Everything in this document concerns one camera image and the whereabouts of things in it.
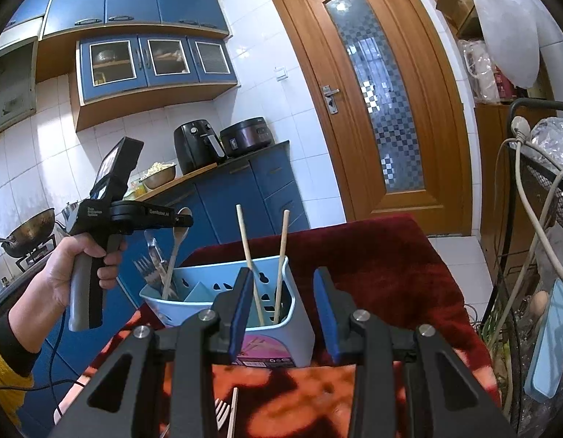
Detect wooden door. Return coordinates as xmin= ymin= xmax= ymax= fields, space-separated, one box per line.
xmin=273 ymin=0 xmax=472 ymax=235

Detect beige plastic spoon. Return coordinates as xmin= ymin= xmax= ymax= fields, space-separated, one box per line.
xmin=162 ymin=207 xmax=194 ymax=300

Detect red floral blanket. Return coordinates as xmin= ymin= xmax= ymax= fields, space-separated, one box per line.
xmin=53 ymin=216 xmax=513 ymax=437

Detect white plastic bag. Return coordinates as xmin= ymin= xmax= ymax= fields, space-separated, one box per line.
xmin=472 ymin=0 xmax=540 ymax=88

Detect stainless steel peeler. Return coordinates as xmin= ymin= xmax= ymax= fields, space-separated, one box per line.
xmin=144 ymin=230 xmax=168 ymax=294

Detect light blue utensil box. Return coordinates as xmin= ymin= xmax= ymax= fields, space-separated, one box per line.
xmin=140 ymin=256 xmax=315 ymax=369

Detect dark rice cooker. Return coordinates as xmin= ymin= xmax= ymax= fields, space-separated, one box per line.
xmin=220 ymin=117 xmax=273 ymax=158

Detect steel wok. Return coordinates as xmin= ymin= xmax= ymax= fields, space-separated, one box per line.
xmin=0 ymin=208 xmax=55 ymax=258

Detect black air fryer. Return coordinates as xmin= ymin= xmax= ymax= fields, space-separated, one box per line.
xmin=173 ymin=120 xmax=227 ymax=174

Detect metal bowl of food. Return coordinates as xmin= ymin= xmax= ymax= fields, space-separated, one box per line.
xmin=141 ymin=162 xmax=176 ymax=190

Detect grey power cable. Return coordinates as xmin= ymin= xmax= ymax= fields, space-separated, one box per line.
xmin=486 ymin=116 xmax=563 ymax=352

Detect range hood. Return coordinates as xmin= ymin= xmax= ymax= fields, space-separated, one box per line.
xmin=0 ymin=17 xmax=43 ymax=132

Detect stainless steel fork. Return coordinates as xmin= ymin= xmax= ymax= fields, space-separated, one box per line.
xmin=133 ymin=257 xmax=164 ymax=294

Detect person's left hand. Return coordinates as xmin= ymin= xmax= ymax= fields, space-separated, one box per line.
xmin=37 ymin=231 xmax=128 ymax=311

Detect blue base cabinets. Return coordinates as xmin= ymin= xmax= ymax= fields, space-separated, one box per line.
xmin=0 ymin=140 xmax=310 ymax=425

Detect blue wall cabinet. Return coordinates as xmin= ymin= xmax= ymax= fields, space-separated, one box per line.
xmin=0 ymin=0 xmax=237 ymax=131

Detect yellow sleeve forearm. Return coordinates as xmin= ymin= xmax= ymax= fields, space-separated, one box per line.
xmin=0 ymin=277 xmax=65 ymax=437

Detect wooden corner shelf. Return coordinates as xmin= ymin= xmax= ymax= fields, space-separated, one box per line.
xmin=408 ymin=0 xmax=561 ymax=284

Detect black wire rack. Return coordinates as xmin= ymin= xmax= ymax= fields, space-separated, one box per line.
xmin=479 ymin=98 xmax=563 ymax=437

